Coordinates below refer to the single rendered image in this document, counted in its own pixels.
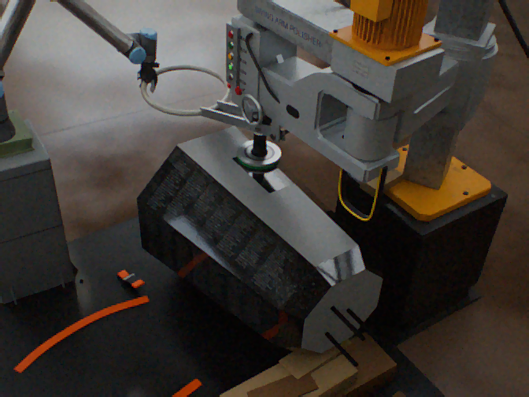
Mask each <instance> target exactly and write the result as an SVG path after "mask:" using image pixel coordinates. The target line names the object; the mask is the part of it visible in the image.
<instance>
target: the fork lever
mask: <svg viewBox="0 0 529 397"><path fill-rule="evenodd" d="M217 104H219V106H220V109H219V110H213V109H207V108H205V107H199V108H200V110H201V112H202V115H201V116H203V117H208V118H210V119H214V120H216V121H219V122H221V123H225V124H229V125H232V126H235V127H237V128H243V129H246V130H249V131H252V132H256V133H259V134H262V135H267V136H270V137H271V139H272V140H274V139H276V135H275V134H274V133H272V127H271V126H268V125H265V124H261V125H260V126H259V127H257V128H253V127H251V126H249V125H248V124H247V123H246V120H245V118H244V117H243V115H242V111H241V108H239V107H238V106H237V105H233V104H230V103H226V102H222V101H217ZM271 133H272V134H271ZM287 133H290V132H289V131H287V130H286V129H284V130H283V129H280V135H279V139H280V140H282V141H284V140H286V139H285V134H287Z"/></svg>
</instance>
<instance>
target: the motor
mask: <svg viewBox="0 0 529 397"><path fill-rule="evenodd" d="M427 4H428V0H351V3H350V10H351V11H353V23H352V25H350V26H347V27H344V28H340V29H338V30H333V31H332V32H329V36H330V37H332V38H333V39H337V40H338V41H340V42H342V43H344V44H346V45H347V46H350V47H352V49H354V50H355V51H357V52H359V53H362V54H364V55H366V56H368V57H369V58H371V59H373V60H375V61H377V62H379V63H380V64H382V65H385V66H389V65H392V64H395V63H397V62H400V61H403V60H405V59H407V58H411V57H414V56H416V55H418V54H422V53H424V52H427V51H429V50H433V49H435V48H436V47H437V46H441V45H442V41H441V40H439V38H434V37H431V36H429V35H427V34H424V33H423V32H422V31H423V27H424V19H425V15H426V11H427Z"/></svg>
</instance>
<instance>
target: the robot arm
mask: <svg viewBox="0 0 529 397"><path fill-rule="evenodd" d="M49 1H51V2H57V3H58V4H59V5H61V6H62V7H63V8H65V9H66V10H68V11H69V12H70V13H72V14H73V15H74V16H75V17H77V18H78V19H80V20H81V21H82V22H83V23H84V24H85V25H86V26H88V27H89V29H91V30H92V31H93V32H96V33H97V34H98V35H100V36H101V37H102V38H103V39H104V40H105V41H107V42H108V43H110V44H111V45H112V46H114V48H115V49H116V51H117V52H119V53H122V54H123V55H124V56H125V57H126V58H128V59H129V61H130V62H131V63H132V64H135V65H138V64H140V70H139V71H138V72H137V80H138V79H140V80H141V82H140V85H139V87H141V85H142V82H143V81H145V83H151V86H150V90H151V91H152V93H153V92H154V90H155V88H156V85H157V74H156V70H155V69H154V68H159V65H160V63H158V62H156V59H157V33H156V31H154V30H153V29H151V28H141V29H140V30H139V32H135V33H127V34H125V33H123V32H122V31H121V30H120V29H119V28H117V27H116V26H114V25H113V24H112V22H110V21H109V20H108V19H107V18H105V17H104V16H103V15H102V14H100V13H99V12H98V11H97V10H96V9H95V8H94V7H91V6H90V5H89V4H87V3H86V2H85V1H84V0H49ZM35 2H36V0H7V3H6V5H5V7H4V9H3V11H2V13H1V15H0V143H3V142H5V141H7V140H9V139H12V138H13V137H14V136H15V134H16V130H15V127H14V125H13V123H12V121H11V120H10V118H9V114H8V110H7V105H6V97H5V92H4V86H3V84H2V80H3V78H4V76H5V74H6V73H5V71H4V66H5V64H6V62H7V60H8V58H9V56H10V54H11V51H12V49H13V47H14V44H15V42H16V41H17V38H18V36H20V34H21V32H22V30H23V28H24V26H25V24H26V21H27V19H28V17H29V15H30V12H31V10H32V8H33V6H34V4H35ZM138 74H140V75H139V78H138Z"/></svg>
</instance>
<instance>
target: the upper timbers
mask: <svg viewBox="0 0 529 397"><path fill-rule="evenodd" d="M357 373H358V370H357V369H356V368H355V367H354V366H353V365H352V364H351V363H350V362H349V361H348V360H347V358H346V357H345V356H344V355H343V354H341V355H339V356H338V357H337V355H335V356H333V357H332V358H330V360H328V361H327V362H325V363H324V364H323V365H321V366H320V367H318V368H317V369H315V370H313V371H312V372H310V373H309V374H310V375H311V377H313V379H314V380H315V381H316V384H317V386H318V388H319V389H317V390H315V391H311V392H309V393H307V394H304V395H301V396H299V397H335V396H337V395H339V394H341V393H342V392H344V391H345V390H346V389H348V388H350V387H352V386H353V385H355V384H356V379H357ZM290 375H291V374H290V373H289V372H287V371H286V370H285V369H284V368H283V367H282V366H281V365H280V364H277V365H275V366H273V367H272V368H270V369H267V370H266V371H264V372H262V373H259V374H257V375H256V376H255V377H252V378H250V379H249V380H246V381H245V382H243V383H242V384H240V385H238V386H236V387H234V388H232V389H231V390H229V391H226V392H225V393H223V394H222V395H220V397H249V396H248V395H247V392H248V391H251V390H254V389H256V388H259V387H261V386H265V385H266V384H268V383H271V382H273V381H275V380H278V379H281V378H283V377H286V376H290Z"/></svg>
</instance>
